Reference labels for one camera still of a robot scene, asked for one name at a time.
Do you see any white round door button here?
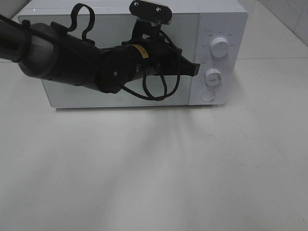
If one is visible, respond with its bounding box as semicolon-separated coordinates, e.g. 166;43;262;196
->
200;90;216;102

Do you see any white microwave knob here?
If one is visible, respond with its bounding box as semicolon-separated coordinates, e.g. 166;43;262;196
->
205;68;222;86
210;36;230;58

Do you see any white microwave oven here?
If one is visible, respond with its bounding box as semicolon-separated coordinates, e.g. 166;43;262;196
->
15;0;248;106

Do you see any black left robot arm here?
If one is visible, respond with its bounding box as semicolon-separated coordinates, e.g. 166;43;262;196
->
0;15;200;101

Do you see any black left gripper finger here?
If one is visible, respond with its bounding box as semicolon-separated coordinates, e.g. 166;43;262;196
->
180;56;200;77

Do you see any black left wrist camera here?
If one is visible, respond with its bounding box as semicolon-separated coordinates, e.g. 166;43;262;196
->
129;0;173;24

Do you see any white microwave door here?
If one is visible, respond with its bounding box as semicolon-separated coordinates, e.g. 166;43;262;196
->
18;13;199;108

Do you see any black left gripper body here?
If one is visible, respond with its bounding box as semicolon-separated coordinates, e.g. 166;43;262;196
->
121;19;181;76

